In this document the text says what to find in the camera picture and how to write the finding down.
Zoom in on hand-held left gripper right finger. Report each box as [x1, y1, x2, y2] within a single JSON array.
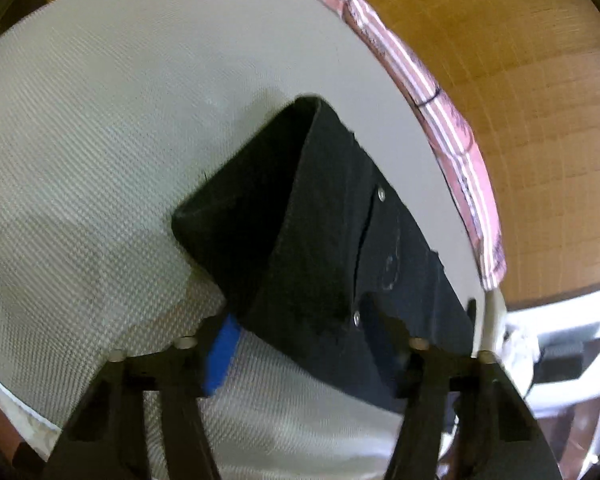
[[360, 292, 563, 480]]

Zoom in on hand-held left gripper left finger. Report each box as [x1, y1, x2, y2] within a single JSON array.
[[42, 312, 241, 480]]

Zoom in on black pants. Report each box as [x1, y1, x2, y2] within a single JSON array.
[[171, 95, 481, 417]]

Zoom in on beige mattress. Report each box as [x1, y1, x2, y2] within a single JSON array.
[[477, 287, 508, 358]]

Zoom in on white dotted cloth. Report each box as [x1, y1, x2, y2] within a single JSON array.
[[502, 327, 543, 391]]

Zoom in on grey mesh bed mat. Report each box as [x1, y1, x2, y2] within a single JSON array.
[[0, 0, 486, 480]]

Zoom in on pink striped pillow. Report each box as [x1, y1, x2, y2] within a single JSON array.
[[275, 0, 508, 291]]

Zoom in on brown woven bamboo mat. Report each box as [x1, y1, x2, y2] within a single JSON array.
[[320, 0, 600, 311]]

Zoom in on white furniture frame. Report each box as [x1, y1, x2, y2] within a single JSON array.
[[502, 290, 600, 461]]

